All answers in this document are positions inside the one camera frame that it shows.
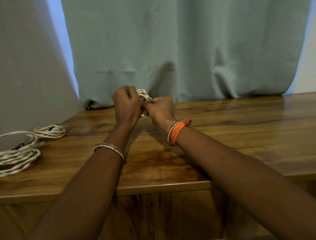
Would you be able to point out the person's left forearm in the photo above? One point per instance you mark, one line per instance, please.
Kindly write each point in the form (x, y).
(79, 197)

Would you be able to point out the person's left hand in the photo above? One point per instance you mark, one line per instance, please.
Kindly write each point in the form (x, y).
(127, 106)

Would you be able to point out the wooden desk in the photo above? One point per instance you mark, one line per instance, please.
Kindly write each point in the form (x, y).
(185, 153)

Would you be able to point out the silver beaded bangle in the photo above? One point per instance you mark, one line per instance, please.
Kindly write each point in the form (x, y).
(109, 147)

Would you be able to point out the person's right forearm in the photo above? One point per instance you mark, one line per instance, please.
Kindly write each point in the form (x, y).
(247, 183)

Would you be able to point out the person's right hand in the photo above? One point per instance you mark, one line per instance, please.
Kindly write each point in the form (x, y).
(160, 108)

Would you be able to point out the teal fabric curtain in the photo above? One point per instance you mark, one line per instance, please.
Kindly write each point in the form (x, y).
(185, 37)

